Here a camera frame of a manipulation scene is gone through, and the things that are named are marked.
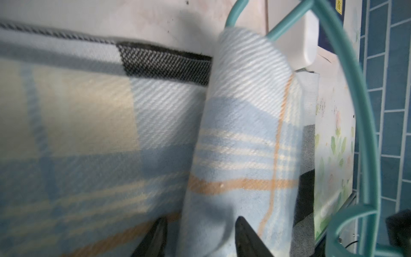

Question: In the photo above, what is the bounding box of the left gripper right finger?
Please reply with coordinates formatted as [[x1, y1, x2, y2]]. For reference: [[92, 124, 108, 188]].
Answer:
[[235, 216, 274, 257]]

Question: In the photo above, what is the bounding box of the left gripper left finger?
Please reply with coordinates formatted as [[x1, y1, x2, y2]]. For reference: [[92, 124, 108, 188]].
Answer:
[[130, 217, 168, 257]]

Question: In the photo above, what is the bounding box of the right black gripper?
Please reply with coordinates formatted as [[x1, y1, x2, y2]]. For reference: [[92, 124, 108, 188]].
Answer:
[[385, 209, 411, 257]]

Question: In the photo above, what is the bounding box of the teal plastic hanger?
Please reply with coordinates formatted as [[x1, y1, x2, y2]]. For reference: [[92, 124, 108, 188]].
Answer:
[[235, 1, 404, 257]]

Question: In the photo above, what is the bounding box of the plaid cream blue scarf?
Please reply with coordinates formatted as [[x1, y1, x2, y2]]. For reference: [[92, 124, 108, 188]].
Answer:
[[0, 22, 319, 257]]

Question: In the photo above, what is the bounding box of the black grey checkered mat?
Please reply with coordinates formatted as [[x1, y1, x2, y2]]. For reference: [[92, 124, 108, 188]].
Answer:
[[0, 20, 317, 257]]

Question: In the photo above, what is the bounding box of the white steel clothes rack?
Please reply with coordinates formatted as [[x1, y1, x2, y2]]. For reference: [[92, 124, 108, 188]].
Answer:
[[267, 1, 319, 70]]

